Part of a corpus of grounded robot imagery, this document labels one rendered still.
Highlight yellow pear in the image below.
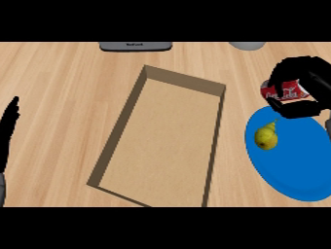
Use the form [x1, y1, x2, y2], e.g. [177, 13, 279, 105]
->
[252, 119, 280, 151]

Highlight dark grey appliance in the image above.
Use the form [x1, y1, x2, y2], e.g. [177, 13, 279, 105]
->
[97, 42, 174, 53]

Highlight red soda can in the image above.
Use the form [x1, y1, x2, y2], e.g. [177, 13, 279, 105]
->
[260, 79, 311, 104]

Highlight blue plate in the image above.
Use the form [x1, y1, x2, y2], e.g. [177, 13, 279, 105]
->
[245, 105, 331, 202]

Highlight cardboard box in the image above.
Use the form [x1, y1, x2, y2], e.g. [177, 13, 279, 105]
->
[85, 64, 227, 208]

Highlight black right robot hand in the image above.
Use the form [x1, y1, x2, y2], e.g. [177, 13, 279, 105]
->
[267, 55, 331, 120]

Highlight pale grey round object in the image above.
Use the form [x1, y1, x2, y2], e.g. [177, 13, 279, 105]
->
[227, 42, 267, 52]

